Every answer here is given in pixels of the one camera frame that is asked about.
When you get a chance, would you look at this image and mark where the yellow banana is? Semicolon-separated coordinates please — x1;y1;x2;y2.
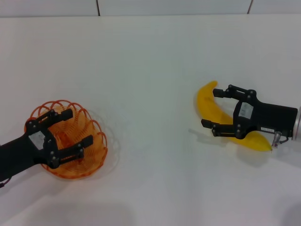
194;80;273;153

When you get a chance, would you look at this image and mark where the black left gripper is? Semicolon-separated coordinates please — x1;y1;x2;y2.
0;108;94;181

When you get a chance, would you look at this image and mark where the grey right gripper cable connector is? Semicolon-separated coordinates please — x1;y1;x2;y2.
270;131;290;149

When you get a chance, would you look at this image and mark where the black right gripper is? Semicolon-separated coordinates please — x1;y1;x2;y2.
200;84;299;142

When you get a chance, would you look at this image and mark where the orange plastic woven basket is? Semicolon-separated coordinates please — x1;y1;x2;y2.
30;100;108;181

